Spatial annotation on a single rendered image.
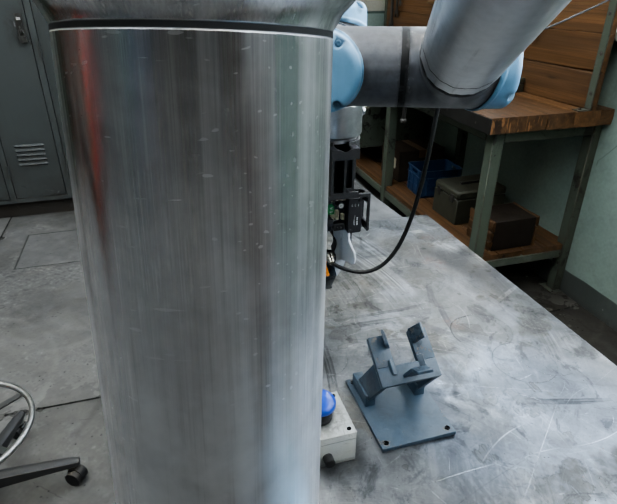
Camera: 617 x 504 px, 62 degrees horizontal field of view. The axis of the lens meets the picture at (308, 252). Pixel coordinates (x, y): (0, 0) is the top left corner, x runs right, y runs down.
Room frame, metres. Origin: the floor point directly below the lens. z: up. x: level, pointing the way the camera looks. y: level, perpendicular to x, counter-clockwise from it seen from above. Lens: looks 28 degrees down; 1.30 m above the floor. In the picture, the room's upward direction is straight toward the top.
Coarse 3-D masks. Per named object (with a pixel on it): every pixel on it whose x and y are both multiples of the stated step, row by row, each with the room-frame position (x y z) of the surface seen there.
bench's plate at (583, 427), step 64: (384, 256) 0.94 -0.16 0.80; (448, 256) 0.94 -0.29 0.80; (384, 320) 0.71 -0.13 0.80; (448, 320) 0.71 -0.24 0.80; (512, 320) 0.71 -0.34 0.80; (448, 384) 0.56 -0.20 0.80; (512, 384) 0.56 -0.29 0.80; (576, 384) 0.56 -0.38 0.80; (448, 448) 0.45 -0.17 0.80; (512, 448) 0.45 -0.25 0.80; (576, 448) 0.45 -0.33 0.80
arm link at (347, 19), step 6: (354, 6) 0.61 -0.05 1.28; (360, 6) 0.63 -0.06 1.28; (348, 12) 0.61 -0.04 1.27; (354, 12) 0.61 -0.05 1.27; (360, 12) 0.62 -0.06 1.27; (366, 12) 0.63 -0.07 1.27; (342, 18) 0.61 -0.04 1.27; (348, 18) 0.61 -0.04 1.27; (354, 18) 0.61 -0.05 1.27; (360, 18) 0.62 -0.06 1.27; (366, 18) 0.63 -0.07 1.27; (342, 24) 0.68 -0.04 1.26; (348, 24) 0.61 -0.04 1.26; (354, 24) 0.61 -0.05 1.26; (360, 24) 0.62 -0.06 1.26; (366, 24) 0.63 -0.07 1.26
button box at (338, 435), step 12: (336, 396) 0.49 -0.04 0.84; (336, 408) 0.47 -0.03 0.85; (324, 420) 0.44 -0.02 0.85; (336, 420) 0.45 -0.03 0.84; (348, 420) 0.45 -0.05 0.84; (324, 432) 0.43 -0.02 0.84; (336, 432) 0.43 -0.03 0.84; (348, 432) 0.43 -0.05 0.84; (324, 444) 0.42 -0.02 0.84; (336, 444) 0.42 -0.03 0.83; (348, 444) 0.43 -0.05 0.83; (324, 456) 0.42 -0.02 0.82; (336, 456) 0.42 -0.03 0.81; (348, 456) 0.43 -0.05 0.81
